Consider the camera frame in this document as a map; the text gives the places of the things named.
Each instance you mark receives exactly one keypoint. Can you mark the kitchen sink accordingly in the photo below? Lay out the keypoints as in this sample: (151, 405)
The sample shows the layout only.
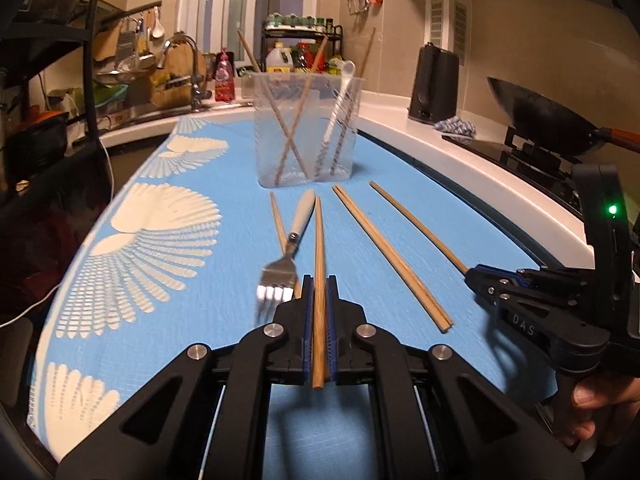
(140, 119)

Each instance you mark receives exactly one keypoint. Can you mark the row of spice jars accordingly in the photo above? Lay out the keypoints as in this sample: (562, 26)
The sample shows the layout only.
(295, 21)

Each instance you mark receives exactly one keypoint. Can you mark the tall wall vent grille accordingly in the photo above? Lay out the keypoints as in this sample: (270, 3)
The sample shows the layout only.
(460, 35)

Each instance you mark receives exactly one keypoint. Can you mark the person's right hand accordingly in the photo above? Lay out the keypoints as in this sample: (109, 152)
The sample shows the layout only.
(600, 410)

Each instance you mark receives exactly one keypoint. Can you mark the white hanging ladle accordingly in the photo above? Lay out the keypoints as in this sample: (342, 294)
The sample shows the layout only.
(157, 25)

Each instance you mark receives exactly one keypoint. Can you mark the black wok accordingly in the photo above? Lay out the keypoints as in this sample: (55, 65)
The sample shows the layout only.
(540, 115)

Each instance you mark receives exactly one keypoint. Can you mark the red sauce bottle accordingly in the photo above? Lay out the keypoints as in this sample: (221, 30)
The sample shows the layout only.
(321, 62)

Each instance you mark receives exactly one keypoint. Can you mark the green plastic basin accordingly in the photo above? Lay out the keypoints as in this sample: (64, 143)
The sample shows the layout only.
(100, 99)

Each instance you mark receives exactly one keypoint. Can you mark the beige hanging cutting board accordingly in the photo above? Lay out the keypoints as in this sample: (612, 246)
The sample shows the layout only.
(106, 42)

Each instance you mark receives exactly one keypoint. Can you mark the blue mat with white print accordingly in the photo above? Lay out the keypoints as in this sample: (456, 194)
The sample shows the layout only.
(350, 270)

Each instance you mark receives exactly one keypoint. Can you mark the black burner grate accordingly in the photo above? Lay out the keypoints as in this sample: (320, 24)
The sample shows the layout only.
(535, 160)

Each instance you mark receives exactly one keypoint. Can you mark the white framed window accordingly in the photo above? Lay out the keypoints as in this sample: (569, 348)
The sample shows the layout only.
(230, 10)

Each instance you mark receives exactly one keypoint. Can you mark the small wall vent grille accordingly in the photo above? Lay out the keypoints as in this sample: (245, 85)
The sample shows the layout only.
(437, 20)

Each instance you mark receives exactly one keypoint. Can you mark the clear plastic utensil container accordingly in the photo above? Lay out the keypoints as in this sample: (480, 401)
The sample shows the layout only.
(262, 125)

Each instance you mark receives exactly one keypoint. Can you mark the chrome kitchen faucet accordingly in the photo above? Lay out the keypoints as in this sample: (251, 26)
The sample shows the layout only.
(192, 60)

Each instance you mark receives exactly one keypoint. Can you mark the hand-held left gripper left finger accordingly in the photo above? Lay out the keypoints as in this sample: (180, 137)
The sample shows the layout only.
(307, 305)

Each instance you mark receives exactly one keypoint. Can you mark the stainless steel bowl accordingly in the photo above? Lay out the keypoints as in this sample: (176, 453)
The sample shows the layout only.
(122, 77)

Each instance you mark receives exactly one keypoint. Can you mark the black metal shelf rack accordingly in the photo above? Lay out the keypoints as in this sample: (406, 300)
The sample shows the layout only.
(92, 60)

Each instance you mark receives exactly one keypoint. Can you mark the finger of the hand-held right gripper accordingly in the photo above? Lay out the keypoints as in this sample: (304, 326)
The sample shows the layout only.
(520, 296)
(500, 273)

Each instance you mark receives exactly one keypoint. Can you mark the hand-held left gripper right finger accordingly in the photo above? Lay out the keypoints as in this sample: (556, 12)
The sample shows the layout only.
(330, 305)

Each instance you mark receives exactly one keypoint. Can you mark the round wooden cutting board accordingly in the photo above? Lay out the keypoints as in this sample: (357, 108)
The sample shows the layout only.
(170, 80)

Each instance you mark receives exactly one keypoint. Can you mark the black spice rack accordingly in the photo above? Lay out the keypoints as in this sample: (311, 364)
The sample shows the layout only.
(263, 50)

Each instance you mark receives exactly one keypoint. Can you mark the black pot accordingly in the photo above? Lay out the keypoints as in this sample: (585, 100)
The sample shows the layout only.
(35, 140)

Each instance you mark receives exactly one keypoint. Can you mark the black electric kettle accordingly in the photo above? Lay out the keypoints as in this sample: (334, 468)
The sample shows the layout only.
(432, 85)

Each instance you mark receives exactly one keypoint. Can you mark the dark sauce bottle yellow label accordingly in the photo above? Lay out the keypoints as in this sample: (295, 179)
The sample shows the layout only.
(301, 57)

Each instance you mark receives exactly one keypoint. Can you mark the metal grater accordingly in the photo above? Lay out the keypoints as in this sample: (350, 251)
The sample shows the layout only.
(126, 50)

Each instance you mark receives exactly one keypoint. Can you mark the black glass cooktop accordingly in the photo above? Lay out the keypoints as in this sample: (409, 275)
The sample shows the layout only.
(480, 149)

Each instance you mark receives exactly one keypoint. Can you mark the blue white dishcloth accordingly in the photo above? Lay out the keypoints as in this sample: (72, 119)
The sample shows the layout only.
(454, 127)

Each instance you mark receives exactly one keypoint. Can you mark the pink dish soap bottle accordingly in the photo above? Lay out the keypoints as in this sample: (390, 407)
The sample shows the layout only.
(224, 80)

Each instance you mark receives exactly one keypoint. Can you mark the large yellow oil bottle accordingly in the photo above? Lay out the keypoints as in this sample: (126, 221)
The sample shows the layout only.
(277, 60)

